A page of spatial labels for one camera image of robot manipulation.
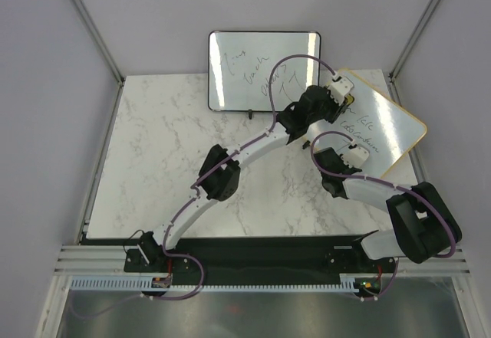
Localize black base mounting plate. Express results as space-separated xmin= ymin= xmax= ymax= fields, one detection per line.
xmin=101 ymin=235 xmax=405 ymax=286

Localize white slotted cable duct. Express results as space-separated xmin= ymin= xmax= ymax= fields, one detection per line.
xmin=70 ymin=276 xmax=359 ymax=293

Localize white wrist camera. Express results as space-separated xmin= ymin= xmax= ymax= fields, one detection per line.
xmin=341 ymin=144 xmax=370 ymax=169
xmin=328 ymin=73 xmax=354 ymax=105

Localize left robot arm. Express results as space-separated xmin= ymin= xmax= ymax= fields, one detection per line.
xmin=137 ymin=79 xmax=354 ymax=272

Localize purple cable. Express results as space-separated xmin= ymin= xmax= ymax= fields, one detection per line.
xmin=310 ymin=130 xmax=457 ymax=303
xmin=71 ymin=54 xmax=341 ymax=320

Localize black-framed whiteboard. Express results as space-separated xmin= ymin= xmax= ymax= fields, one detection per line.
xmin=208 ymin=31 xmax=321 ymax=113

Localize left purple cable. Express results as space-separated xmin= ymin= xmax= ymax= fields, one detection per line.
xmin=71 ymin=54 xmax=341 ymax=320

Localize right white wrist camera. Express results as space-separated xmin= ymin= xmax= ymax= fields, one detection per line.
xmin=341 ymin=144 xmax=370 ymax=169

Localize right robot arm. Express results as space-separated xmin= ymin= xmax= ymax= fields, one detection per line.
xmin=311 ymin=148 xmax=463 ymax=272

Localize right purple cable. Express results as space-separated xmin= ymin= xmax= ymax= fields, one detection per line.
xmin=310 ymin=130 xmax=457 ymax=303

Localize yellow-framed whiteboard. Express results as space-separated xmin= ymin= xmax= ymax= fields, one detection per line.
xmin=305 ymin=69 xmax=427 ymax=177

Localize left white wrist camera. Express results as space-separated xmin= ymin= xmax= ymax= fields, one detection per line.
xmin=328 ymin=73 xmax=354 ymax=105

